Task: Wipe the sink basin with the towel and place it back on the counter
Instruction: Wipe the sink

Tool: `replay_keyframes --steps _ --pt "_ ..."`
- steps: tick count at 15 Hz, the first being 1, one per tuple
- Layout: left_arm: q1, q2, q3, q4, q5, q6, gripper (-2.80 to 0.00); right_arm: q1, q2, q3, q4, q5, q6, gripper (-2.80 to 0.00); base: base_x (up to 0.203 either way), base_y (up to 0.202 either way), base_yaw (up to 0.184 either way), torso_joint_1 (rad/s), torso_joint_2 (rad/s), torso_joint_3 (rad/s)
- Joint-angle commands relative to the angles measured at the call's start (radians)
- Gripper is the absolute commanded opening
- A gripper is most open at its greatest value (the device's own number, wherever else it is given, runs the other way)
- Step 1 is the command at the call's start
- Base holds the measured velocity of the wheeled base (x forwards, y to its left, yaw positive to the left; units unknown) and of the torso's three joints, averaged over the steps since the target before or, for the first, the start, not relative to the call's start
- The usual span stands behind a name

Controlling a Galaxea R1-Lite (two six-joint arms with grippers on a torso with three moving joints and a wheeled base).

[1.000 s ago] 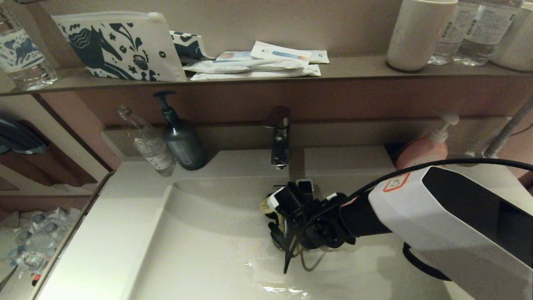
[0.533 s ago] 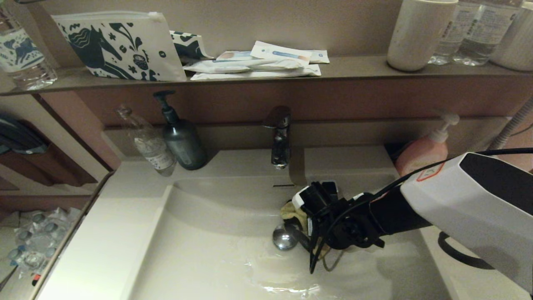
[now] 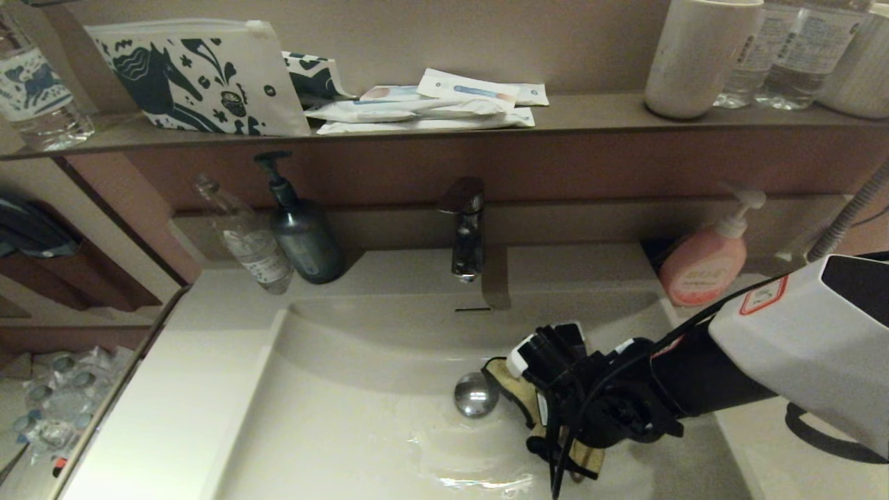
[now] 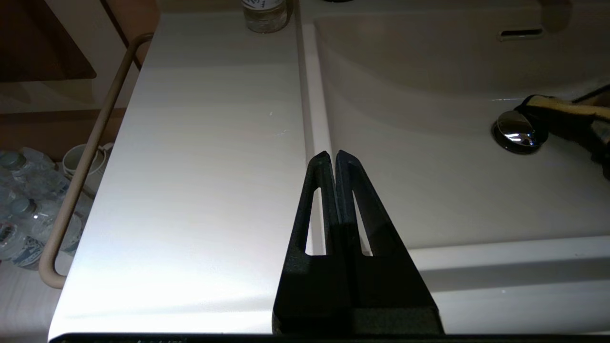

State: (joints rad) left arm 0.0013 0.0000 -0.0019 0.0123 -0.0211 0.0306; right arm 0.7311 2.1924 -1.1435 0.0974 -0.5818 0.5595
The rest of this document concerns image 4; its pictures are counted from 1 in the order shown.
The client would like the shrink-wrapped water bottle pack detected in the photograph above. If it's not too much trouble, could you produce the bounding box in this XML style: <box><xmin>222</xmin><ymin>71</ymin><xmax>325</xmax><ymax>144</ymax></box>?
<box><xmin>0</xmin><ymin>148</ymin><xmax>93</xmax><ymax>270</ymax></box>

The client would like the white sink basin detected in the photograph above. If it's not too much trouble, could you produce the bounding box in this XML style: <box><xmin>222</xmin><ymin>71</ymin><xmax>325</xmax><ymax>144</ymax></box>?
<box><xmin>300</xmin><ymin>0</ymin><xmax>610</xmax><ymax>334</ymax></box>

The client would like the uncapped clear plastic bottle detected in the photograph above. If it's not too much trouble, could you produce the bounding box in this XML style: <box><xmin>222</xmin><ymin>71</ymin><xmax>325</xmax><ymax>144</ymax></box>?
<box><xmin>242</xmin><ymin>0</ymin><xmax>290</xmax><ymax>34</ymax></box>

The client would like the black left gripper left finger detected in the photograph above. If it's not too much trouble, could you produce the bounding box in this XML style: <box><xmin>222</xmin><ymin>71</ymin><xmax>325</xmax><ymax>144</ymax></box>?
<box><xmin>273</xmin><ymin>151</ymin><xmax>354</xmax><ymax>334</ymax></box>

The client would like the chrome drain stopper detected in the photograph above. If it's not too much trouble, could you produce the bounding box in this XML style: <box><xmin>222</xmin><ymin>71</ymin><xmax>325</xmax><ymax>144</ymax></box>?
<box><xmin>491</xmin><ymin>111</ymin><xmax>549</xmax><ymax>154</ymax></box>

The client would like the white mug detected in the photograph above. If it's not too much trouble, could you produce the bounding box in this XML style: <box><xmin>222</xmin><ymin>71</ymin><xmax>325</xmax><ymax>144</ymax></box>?
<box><xmin>62</xmin><ymin>143</ymin><xmax>113</xmax><ymax>192</ymax></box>

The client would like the yellow cloth with black trim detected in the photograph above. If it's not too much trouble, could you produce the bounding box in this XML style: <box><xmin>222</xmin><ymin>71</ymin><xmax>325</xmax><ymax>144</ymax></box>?
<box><xmin>517</xmin><ymin>94</ymin><xmax>610</xmax><ymax>158</ymax></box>

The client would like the beige towel rail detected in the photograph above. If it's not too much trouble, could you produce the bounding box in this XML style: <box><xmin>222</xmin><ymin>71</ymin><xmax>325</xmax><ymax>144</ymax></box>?
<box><xmin>38</xmin><ymin>32</ymin><xmax>155</xmax><ymax>290</ymax></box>

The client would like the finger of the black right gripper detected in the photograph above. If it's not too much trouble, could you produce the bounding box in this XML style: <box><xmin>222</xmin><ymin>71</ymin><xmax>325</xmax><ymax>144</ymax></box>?
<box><xmin>590</xmin><ymin>121</ymin><xmax>610</xmax><ymax>181</ymax></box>

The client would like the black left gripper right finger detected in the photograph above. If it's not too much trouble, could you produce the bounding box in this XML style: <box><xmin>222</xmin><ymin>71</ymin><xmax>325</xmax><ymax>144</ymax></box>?
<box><xmin>331</xmin><ymin>151</ymin><xmax>444</xmax><ymax>334</ymax></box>

